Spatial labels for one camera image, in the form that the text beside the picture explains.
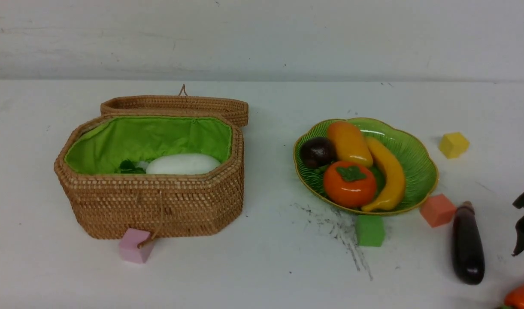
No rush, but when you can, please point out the dark purple eggplant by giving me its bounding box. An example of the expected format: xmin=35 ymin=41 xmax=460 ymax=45
xmin=451 ymin=201 xmax=485 ymax=285

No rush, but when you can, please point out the orange carrot with green leaves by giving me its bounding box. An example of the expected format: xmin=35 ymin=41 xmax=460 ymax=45
xmin=499 ymin=284 xmax=524 ymax=309

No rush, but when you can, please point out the yellow banana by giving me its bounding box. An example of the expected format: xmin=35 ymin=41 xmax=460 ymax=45
xmin=361 ymin=137 xmax=406 ymax=212

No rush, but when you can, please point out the orange persimmon with green leaf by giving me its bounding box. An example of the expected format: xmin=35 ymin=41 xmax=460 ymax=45
xmin=323 ymin=161 xmax=377 ymax=209

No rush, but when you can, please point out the yellow orange mango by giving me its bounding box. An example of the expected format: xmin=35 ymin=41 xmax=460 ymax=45
xmin=327 ymin=121 xmax=373 ymax=168

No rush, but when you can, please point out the purple mangosteen with green calyx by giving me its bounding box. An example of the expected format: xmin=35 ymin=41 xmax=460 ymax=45
xmin=300 ymin=136 xmax=338 ymax=170

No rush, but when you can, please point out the white radish with green leaves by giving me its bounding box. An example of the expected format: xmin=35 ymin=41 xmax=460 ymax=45
xmin=117 ymin=153 xmax=221 ymax=175

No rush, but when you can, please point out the orange foam cube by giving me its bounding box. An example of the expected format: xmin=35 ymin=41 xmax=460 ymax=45
xmin=419 ymin=194 xmax=457 ymax=228

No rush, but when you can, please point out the yellow foam cube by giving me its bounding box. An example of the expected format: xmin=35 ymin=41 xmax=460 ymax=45
xmin=438 ymin=132 xmax=470 ymax=160

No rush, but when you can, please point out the green foam cube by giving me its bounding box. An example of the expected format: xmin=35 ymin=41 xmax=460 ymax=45
xmin=355 ymin=215 xmax=386 ymax=248

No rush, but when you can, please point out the woven rattan basket lid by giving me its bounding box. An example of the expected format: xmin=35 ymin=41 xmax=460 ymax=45
xmin=100 ymin=84 xmax=249 ymax=127

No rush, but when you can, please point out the pink foam cube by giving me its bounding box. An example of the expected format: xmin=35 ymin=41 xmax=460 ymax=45
xmin=118 ymin=227 xmax=154 ymax=264

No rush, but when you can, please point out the woven rattan basket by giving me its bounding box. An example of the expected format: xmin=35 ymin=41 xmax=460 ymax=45
xmin=54 ymin=113 xmax=245 ymax=239

